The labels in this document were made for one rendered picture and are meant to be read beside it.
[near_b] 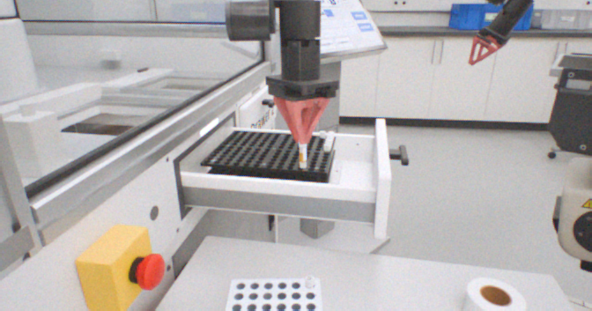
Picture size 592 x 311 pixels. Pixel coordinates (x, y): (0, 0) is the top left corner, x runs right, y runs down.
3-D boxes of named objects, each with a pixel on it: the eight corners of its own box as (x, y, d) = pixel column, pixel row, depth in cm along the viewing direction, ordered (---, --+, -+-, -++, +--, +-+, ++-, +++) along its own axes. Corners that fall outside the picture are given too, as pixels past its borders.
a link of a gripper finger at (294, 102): (294, 152, 53) (292, 87, 50) (269, 140, 58) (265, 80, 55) (330, 143, 57) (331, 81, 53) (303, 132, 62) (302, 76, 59)
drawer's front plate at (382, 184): (380, 165, 83) (384, 118, 79) (385, 241, 57) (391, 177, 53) (372, 164, 84) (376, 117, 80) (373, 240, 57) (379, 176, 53)
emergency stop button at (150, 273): (170, 274, 45) (166, 247, 43) (152, 299, 41) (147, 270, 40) (147, 271, 45) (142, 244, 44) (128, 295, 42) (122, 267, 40)
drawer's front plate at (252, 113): (276, 116, 117) (275, 82, 113) (248, 151, 91) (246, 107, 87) (270, 116, 118) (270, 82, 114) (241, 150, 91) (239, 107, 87)
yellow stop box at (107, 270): (161, 274, 47) (153, 225, 45) (128, 318, 41) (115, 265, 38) (125, 269, 48) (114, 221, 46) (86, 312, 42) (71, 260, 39)
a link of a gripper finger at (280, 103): (299, 155, 52) (299, 89, 49) (273, 142, 57) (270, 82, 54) (336, 145, 55) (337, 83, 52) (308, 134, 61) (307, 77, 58)
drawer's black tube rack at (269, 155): (335, 164, 79) (336, 136, 77) (325, 206, 63) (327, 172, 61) (236, 157, 83) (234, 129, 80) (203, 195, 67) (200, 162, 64)
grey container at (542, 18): (570, 27, 360) (575, 9, 354) (589, 30, 332) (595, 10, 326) (526, 27, 365) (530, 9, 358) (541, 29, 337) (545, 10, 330)
